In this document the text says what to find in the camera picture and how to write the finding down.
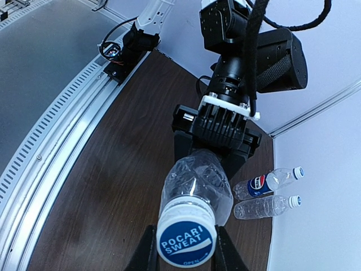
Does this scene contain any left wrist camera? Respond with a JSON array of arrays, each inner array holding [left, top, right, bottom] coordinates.
[[191, 93, 262, 151]]

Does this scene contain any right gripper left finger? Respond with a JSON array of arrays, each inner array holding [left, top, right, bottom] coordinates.
[[124, 224, 158, 271]]

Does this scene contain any left aluminium frame post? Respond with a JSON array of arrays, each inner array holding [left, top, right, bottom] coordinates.
[[268, 78, 360, 138]]

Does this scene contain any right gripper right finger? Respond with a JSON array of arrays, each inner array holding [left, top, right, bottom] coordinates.
[[213, 226, 249, 271]]

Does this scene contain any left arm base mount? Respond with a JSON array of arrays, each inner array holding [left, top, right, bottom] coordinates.
[[98, 18, 160, 84]]

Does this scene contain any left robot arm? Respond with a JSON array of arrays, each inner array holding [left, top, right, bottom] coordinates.
[[172, 1, 308, 177]]

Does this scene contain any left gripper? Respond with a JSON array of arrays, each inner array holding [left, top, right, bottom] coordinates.
[[171, 104, 262, 181]]

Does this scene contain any clear plastic bottle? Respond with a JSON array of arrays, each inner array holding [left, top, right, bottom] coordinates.
[[234, 195, 301, 220]]

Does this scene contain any white Pocari Sweat cap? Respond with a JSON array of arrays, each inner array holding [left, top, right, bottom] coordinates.
[[156, 196, 217, 268]]

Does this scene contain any clear bottle white cap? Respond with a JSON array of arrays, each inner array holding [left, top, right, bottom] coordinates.
[[159, 149, 234, 226]]

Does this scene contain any Pepsi label plastic bottle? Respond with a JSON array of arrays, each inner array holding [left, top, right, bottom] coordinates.
[[233, 167, 305, 200]]

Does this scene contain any front aluminium rail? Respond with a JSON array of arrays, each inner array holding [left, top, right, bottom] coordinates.
[[0, 49, 150, 271]]

